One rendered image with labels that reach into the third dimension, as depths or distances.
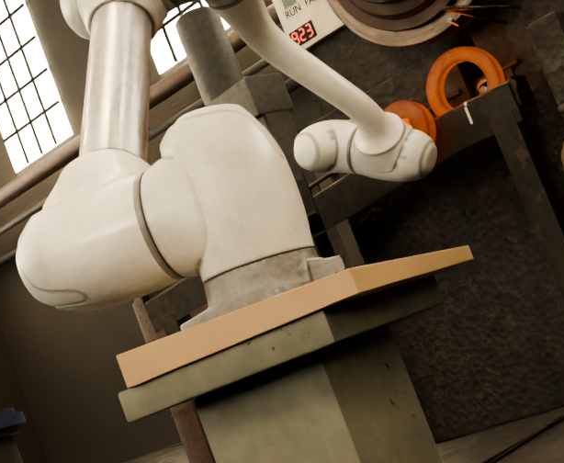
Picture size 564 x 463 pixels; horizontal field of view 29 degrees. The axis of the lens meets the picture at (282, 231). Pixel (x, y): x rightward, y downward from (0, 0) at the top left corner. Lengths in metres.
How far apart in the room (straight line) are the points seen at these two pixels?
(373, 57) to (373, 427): 1.59
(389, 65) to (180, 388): 1.58
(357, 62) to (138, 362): 1.60
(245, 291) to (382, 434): 0.24
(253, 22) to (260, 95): 6.08
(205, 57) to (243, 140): 7.06
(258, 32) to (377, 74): 0.81
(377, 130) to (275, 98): 6.04
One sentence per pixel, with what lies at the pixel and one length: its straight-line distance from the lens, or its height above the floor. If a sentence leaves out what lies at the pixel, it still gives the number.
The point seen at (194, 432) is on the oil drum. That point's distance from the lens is 5.18.
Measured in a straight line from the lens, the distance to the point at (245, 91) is 8.07.
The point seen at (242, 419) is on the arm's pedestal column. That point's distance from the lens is 1.36.
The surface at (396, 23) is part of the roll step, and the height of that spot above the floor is 0.95.
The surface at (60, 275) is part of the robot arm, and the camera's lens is 1.47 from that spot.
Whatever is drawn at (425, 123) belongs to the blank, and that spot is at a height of 0.71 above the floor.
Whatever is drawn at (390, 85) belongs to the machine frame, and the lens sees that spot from 2.70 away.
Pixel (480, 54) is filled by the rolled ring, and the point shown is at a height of 0.80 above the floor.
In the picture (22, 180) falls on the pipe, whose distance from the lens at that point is 12.06.
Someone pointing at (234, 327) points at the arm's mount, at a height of 0.37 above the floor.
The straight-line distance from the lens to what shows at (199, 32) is 8.50.
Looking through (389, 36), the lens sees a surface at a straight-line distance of 2.59.
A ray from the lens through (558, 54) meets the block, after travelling 2.39.
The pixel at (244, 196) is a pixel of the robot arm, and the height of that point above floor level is 0.52.
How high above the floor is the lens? 0.30
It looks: 7 degrees up
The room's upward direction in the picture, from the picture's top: 21 degrees counter-clockwise
